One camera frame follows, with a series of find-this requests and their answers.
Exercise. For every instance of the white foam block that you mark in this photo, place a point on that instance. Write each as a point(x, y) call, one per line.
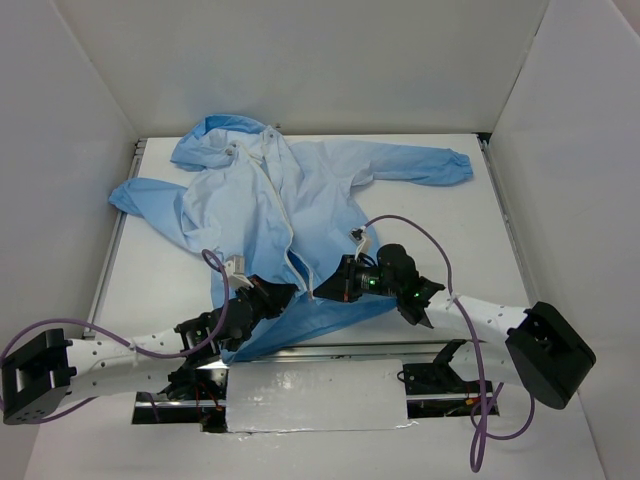
point(315, 396)

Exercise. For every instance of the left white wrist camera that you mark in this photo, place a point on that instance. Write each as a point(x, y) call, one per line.
point(234, 270)

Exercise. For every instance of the light blue hooded jacket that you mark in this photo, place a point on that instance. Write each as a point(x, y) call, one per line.
point(286, 208)

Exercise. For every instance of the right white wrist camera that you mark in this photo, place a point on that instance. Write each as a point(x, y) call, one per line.
point(361, 239)

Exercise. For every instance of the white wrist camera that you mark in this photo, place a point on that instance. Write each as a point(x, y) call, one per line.
point(361, 239)
point(234, 270)

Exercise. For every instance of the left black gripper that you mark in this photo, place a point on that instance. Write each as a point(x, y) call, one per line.
point(267, 295)

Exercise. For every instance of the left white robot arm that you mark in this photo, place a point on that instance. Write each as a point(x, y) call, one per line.
point(51, 370)

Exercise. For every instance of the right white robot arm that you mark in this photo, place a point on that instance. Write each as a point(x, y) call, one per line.
point(533, 347)

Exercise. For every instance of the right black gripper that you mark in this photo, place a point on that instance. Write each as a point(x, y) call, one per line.
point(344, 278)

